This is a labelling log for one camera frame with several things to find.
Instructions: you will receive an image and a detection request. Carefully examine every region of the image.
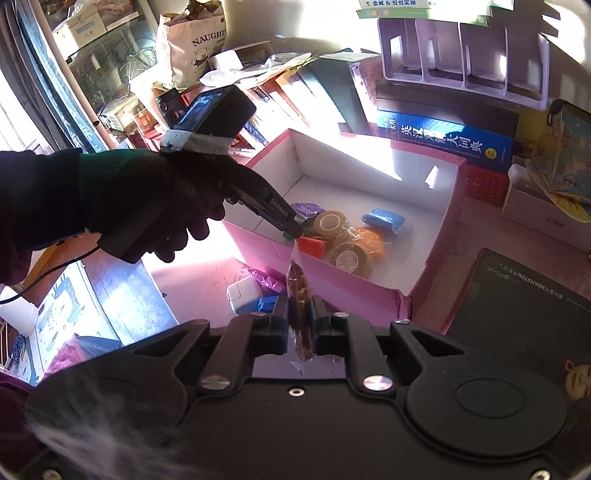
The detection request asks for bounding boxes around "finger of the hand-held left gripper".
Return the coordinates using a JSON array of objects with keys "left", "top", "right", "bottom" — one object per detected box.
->
[{"left": 223, "top": 177, "right": 304, "bottom": 241}]

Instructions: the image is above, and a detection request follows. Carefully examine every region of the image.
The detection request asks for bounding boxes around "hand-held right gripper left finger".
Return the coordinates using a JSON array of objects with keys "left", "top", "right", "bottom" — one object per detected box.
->
[{"left": 131, "top": 294, "right": 293, "bottom": 392}]

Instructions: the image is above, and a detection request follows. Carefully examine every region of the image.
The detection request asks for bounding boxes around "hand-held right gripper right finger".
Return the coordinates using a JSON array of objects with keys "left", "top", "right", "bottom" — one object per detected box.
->
[{"left": 310, "top": 294, "right": 466, "bottom": 394}]

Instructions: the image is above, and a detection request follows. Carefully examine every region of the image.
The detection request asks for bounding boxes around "brown clear snack packet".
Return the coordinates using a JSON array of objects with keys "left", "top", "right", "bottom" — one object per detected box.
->
[{"left": 285, "top": 259, "right": 317, "bottom": 361}]

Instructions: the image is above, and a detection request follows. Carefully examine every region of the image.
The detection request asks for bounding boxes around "pink cardboard box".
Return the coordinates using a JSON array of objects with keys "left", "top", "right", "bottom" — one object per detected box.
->
[{"left": 221, "top": 128, "right": 468, "bottom": 325}]

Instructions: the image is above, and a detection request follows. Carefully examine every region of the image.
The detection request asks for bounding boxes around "person's left forearm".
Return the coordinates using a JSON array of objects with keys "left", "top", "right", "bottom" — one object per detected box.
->
[{"left": 0, "top": 150, "right": 122, "bottom": 288}]

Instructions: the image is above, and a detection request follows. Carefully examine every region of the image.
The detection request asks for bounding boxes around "pink desktop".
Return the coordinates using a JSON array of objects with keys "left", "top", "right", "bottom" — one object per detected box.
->
[{"left": 76, "top": 138, "right": 591, "bottom": 370}]

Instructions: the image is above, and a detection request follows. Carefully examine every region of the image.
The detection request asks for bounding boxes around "person's left hand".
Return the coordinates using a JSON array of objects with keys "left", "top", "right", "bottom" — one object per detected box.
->
[{"left": 92, "top": 153, "right": 252, "bottom": 265}]

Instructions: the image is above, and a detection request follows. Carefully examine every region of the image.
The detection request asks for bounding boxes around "purple plastic packet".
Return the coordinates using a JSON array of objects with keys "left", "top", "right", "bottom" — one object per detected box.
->
[{"left": 290, "top": 202, "right": 327, "bottom": 223}]

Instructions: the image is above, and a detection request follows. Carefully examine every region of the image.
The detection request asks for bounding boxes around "red orange block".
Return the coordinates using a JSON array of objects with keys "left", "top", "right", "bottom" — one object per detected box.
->
[{"left": 298, "top": 236, "right": 328, "bottom": 262}]

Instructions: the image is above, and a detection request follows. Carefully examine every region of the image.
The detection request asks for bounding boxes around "white power adapter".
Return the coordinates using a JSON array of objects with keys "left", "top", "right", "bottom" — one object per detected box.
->
[{"left": 226, "top": 277, "right": 265, "bottom": 315}]

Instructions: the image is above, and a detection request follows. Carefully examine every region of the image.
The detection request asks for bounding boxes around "pink plastic bag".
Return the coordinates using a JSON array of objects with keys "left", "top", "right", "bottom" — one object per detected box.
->
[{"left": 236, "top": 268, "right": 288, "bottom": 296}]

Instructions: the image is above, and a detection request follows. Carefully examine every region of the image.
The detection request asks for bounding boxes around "tan tape roll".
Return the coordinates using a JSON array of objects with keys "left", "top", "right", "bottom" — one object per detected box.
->
[
  {"left": 331, "top": 241, "right": 374, "bottom": 278},
  {"left": 313, "top": 210, "right": 352, "bottom": 238}
]

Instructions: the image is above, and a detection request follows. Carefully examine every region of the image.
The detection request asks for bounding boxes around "row of books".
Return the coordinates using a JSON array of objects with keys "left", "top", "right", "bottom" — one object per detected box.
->
[{"left": 228, "top": 74, "right": 319, "bottom": 160}]

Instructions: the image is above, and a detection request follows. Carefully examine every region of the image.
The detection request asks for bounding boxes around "bear print paper bag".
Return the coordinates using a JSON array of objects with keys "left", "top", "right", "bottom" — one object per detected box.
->
[{"left": 156, "top": 10, "right": 229, "bottom": 92}]

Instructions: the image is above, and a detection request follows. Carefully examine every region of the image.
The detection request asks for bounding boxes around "orange plastic packet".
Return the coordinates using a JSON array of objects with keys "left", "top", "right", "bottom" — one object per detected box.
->
[{"left": 351, "top": 227, "right": 389, "bottom": 264}]

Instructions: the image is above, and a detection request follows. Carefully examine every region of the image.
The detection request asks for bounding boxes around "blue packet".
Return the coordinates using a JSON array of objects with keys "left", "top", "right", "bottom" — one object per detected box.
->
[{"left": 361, "top": 209, "right": 407, "bottom": 234}]

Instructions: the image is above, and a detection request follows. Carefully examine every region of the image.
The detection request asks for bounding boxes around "glass cabinet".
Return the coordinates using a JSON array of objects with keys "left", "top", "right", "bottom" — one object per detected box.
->
[{"left": 50, "top": 0, "right": 160, "bottom": 134}]

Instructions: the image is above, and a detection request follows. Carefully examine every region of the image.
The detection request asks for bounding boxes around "dark green book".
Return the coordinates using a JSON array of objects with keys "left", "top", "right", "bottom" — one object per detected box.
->
[{"left": 298, "top": 53, "right": 382, "bottom": 136}]

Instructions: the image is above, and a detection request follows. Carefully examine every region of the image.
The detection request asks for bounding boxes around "white cardboard box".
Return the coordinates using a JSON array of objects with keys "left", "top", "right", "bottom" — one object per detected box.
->
[{"left": 54, "top": 8, "right": 117, "bottom": 52}]

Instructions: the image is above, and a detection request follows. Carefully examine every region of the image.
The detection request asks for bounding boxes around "blue plastic bag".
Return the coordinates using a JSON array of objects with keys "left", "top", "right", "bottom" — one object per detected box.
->
[{"left": 75, "top": 336, "right": 123, "bottom": 363}]

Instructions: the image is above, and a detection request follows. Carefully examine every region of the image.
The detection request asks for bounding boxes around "blue dictionary book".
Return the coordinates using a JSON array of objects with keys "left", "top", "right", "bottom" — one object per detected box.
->
[{"left": 375, "top": 112, "right": 516, "bottom": 172}]

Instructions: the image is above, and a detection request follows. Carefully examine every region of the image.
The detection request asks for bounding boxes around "black book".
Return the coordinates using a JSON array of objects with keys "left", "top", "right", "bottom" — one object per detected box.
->
[{"left": 444, "top": 248, "right": 591, "bottom": 418}]

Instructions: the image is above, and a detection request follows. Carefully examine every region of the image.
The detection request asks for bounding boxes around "red book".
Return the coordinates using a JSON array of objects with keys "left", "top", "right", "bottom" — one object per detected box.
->
[{"left": 461, "top": 162, "right": 510, "bottom": 205}]

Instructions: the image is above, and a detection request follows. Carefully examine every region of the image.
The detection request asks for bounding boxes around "magenta plastic bag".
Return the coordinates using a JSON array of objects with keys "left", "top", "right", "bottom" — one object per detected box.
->
[{"left": 45, "top": 345, "right": 89, "bottom": 377}]

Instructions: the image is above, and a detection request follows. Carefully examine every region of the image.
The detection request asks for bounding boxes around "blue patterned mat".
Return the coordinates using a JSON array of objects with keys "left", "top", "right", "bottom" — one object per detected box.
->
[{"left": 33, "top": 263, "right": 100, "bottom": 386}]

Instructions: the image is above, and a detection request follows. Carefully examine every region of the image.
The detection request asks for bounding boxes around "purple desk organizer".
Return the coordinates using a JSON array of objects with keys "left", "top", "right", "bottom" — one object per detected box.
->
[{"left": 377, "top": 13, "right": 551, "bottom": 112}]

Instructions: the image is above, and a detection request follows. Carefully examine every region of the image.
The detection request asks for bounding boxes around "illustrated picture book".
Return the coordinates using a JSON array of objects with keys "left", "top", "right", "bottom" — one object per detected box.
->
[{"left": 525, "top": 99, "right": 591, "bottom": 219}]

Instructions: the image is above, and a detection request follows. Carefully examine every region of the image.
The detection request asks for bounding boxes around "black cable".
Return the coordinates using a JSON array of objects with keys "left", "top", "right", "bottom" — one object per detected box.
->
[{"left": 0, "top": 242, "right": 101, "bottom": 305}]

